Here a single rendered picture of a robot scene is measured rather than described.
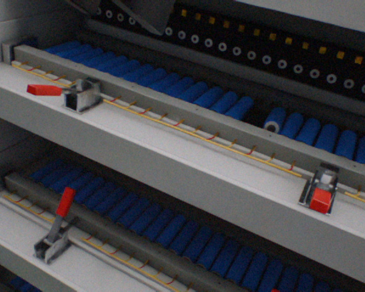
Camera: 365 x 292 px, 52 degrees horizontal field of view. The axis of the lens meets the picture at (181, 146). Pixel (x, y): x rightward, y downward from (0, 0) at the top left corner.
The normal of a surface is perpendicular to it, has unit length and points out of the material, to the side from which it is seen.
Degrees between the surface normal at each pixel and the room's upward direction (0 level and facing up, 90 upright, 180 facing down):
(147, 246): 18
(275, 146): 108
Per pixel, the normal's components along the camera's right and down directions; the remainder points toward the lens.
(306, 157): -0.46, 0.42
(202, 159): 0.14, -0.84
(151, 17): 0.88, 0.35
